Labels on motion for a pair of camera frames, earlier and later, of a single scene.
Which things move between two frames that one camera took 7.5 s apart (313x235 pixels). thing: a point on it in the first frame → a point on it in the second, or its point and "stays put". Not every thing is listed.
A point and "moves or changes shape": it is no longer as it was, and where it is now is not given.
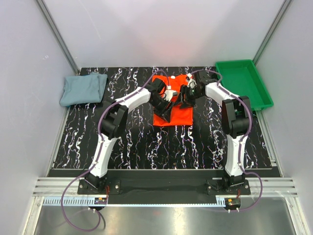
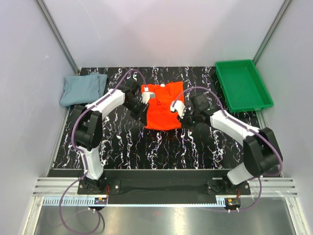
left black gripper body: [160, 105] → [137, 108]
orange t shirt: [179, 116] moves or changes shape
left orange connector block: [100, 200] stays put
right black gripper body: [190, 95] → [190, 120]
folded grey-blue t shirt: [83, 89] stays put
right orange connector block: [232, 202] stays put
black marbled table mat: [142, 146] stays put
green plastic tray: [242, 78] stays put
